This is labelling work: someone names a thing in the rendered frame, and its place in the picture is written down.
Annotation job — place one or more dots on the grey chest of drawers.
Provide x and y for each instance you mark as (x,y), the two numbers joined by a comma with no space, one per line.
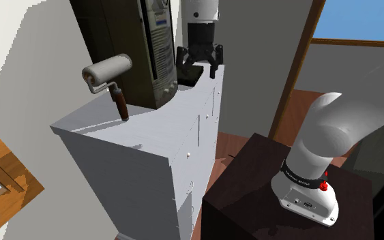
(145,156)

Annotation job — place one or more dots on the flat black box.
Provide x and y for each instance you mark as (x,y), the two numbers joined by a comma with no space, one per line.
(190,74)

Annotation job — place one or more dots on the tall dark brown box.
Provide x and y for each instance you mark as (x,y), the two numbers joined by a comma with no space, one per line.
(118,43)

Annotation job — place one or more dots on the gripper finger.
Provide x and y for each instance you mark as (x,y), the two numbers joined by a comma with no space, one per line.
(182,61)
(216,58)

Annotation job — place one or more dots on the dark robot stand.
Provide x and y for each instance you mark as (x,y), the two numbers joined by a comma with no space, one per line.
(244,196)

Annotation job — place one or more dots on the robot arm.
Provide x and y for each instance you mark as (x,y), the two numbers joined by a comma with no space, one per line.
(324,133)

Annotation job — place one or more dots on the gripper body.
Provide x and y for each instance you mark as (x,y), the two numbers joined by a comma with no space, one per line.
(201,40)

